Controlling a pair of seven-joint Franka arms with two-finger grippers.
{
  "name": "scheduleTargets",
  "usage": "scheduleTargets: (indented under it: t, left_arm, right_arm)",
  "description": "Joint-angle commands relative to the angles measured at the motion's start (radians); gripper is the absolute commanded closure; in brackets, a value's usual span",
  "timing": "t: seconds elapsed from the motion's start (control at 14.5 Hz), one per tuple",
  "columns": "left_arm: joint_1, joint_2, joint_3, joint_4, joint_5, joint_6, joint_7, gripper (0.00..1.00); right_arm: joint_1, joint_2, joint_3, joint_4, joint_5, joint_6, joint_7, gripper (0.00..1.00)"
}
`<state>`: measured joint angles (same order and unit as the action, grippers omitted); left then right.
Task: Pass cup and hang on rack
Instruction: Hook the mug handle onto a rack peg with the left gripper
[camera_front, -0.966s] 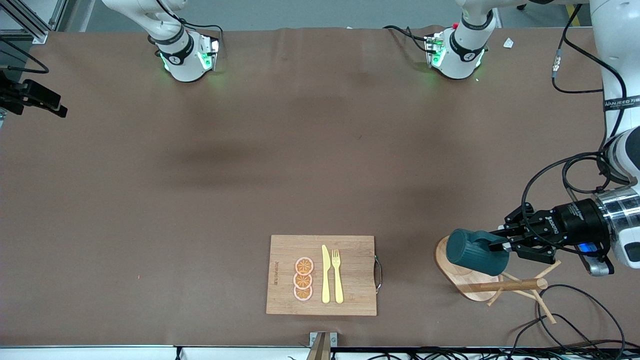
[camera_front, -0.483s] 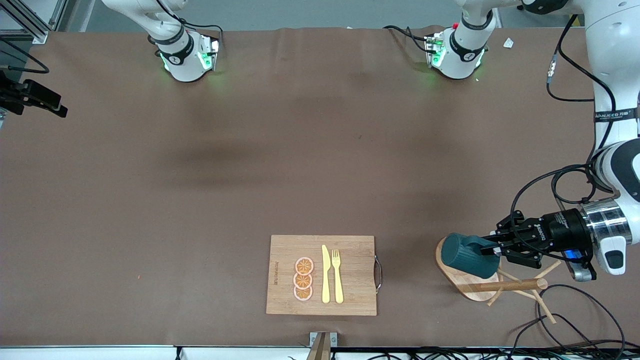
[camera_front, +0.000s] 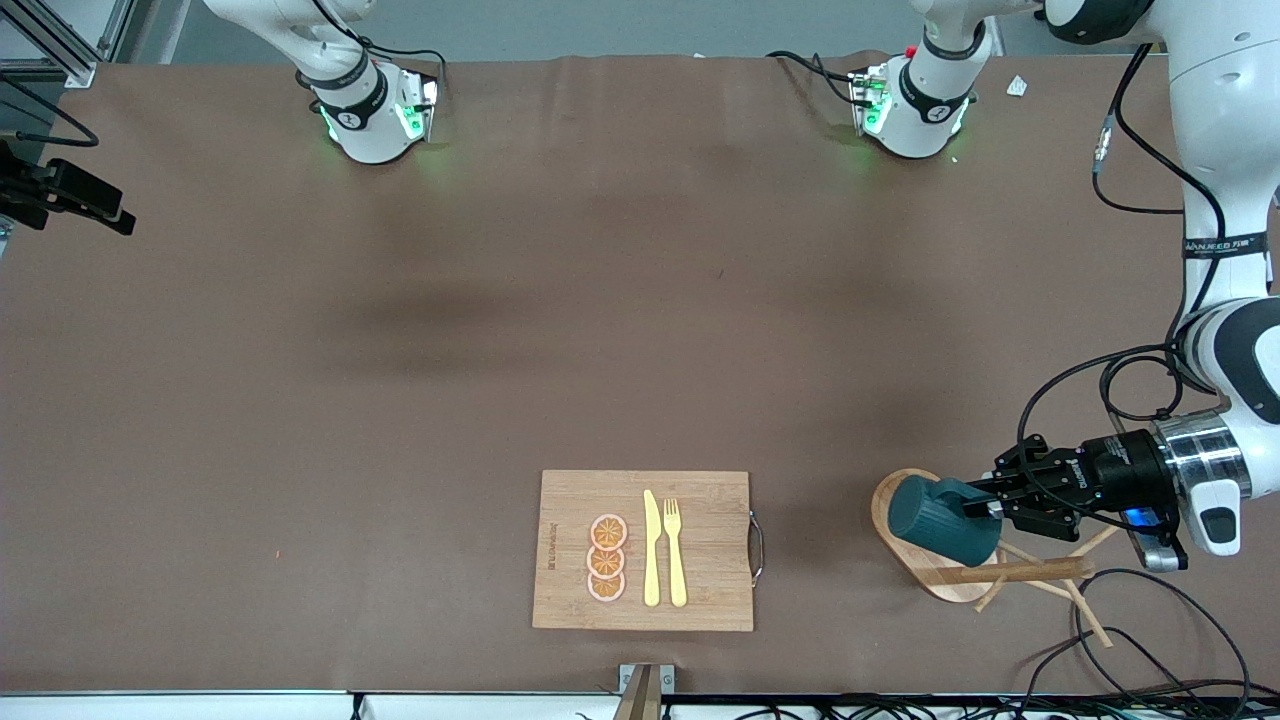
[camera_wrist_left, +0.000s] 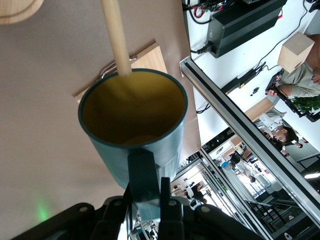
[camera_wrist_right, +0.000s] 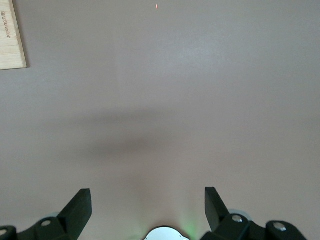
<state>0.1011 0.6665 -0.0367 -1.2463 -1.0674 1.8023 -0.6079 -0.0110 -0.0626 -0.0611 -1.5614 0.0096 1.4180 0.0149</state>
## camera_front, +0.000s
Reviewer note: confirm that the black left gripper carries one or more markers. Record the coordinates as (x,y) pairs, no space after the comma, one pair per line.
(1118,468)

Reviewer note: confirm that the yellow plastic knife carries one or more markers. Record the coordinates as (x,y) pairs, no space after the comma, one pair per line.
(652,550)

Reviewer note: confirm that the orange slice toy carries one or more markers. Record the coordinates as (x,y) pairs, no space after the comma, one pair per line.
(608,532)

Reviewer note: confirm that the bamboo cutting board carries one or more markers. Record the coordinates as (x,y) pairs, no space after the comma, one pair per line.
(700,560)

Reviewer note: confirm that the aluminium frame profile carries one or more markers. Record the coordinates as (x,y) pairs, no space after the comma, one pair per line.
(75,66)

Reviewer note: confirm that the dark green ribbed cup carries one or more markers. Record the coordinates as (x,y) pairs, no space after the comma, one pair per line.
(940,520)

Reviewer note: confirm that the brown table cover sheet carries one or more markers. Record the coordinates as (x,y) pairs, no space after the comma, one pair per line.
(400,450)

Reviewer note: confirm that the wooden mug rack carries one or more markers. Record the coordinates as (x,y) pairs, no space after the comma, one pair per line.
(1040,572)

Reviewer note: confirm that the white paper scrap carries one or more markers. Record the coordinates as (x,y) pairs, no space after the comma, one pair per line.
(1017,86)

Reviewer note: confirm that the yellow plastic fork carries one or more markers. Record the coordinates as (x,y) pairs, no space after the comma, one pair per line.
(677,570)

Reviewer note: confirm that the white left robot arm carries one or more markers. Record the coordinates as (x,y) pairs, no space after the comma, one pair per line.
(1225,100)

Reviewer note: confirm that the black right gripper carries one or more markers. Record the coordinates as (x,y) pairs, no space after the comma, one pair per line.
(72,187)

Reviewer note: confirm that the metal table edge bracket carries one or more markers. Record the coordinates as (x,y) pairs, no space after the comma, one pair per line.
(645,690)

